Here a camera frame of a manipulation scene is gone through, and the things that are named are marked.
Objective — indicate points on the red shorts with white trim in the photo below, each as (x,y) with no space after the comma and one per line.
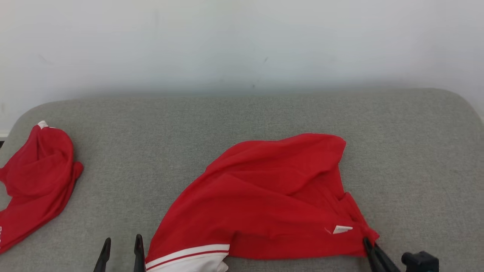
(38,177)

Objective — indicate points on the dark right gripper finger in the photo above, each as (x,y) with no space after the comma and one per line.
(386,262)
(373,260)

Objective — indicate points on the grey fabric sofa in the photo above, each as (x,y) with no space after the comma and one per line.
(151,151)

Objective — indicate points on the red jersey with white sleeves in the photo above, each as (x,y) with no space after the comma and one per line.
(264,196)

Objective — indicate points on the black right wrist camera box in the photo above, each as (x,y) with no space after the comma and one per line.
(419,262)

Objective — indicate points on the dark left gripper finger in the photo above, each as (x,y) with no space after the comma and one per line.
(139,257)
(103,260)

